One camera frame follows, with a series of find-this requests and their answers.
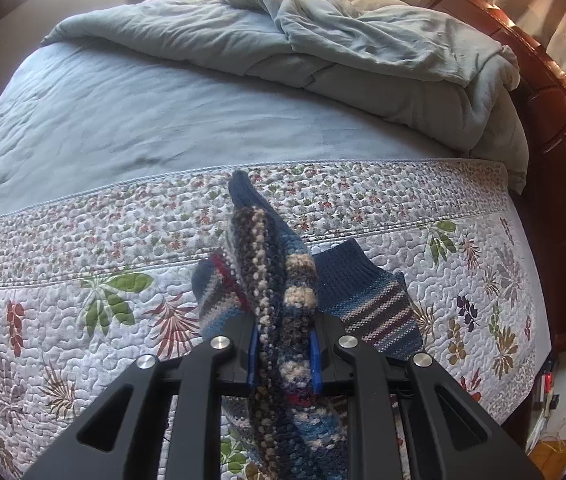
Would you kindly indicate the light blue bed sheet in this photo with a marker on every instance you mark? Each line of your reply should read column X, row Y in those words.
column 80, row 116

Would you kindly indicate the red wooden headboard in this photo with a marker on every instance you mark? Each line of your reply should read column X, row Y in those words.
column 540, row 101

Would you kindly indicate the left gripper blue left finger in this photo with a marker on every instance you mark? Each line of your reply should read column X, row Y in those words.
column 252, row 357

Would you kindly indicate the striped blue knit sweater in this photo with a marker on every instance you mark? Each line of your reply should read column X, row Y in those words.
column 264, row 268

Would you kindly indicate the floral quilted bedspread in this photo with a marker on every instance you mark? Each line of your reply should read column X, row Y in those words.
column 90, row 282

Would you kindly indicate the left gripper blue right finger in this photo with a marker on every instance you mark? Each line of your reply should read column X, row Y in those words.
column 315, row 362

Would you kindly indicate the grey rumpled duvet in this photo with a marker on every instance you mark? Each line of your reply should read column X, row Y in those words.
column 412, row 66

